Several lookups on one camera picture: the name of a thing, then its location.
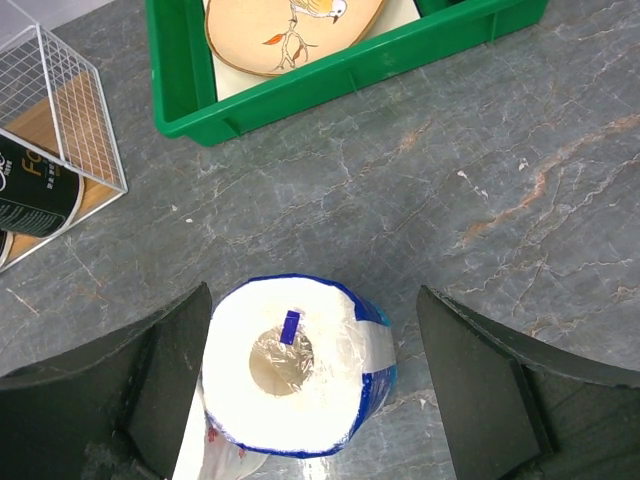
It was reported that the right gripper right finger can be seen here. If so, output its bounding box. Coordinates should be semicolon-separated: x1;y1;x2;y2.
416;286;639;479

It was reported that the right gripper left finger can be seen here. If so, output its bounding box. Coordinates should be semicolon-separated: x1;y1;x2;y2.
1;284;213;479

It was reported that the blue roll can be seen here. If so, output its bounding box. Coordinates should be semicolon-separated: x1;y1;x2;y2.
200;274;397;459

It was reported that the black roll front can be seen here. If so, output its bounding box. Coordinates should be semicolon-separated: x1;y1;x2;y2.
0;230;14;266

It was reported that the black paper towel roll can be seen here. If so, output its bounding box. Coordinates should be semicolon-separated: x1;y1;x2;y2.
1;133;84;238

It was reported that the white wire wooden shelf rack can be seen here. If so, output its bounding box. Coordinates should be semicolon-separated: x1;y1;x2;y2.
1;24;128;269

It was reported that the white floral roll centre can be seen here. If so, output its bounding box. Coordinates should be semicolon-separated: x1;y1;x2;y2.
172;382;268;480

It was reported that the green plastic tray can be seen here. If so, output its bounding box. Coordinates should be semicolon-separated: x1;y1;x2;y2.
145;1;547;146

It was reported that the white paper tray liner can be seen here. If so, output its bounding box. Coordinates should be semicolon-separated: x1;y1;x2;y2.
211;0;420;101

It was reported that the bird pattern ceramic plate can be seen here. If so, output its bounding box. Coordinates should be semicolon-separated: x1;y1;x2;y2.
204;0;386;77

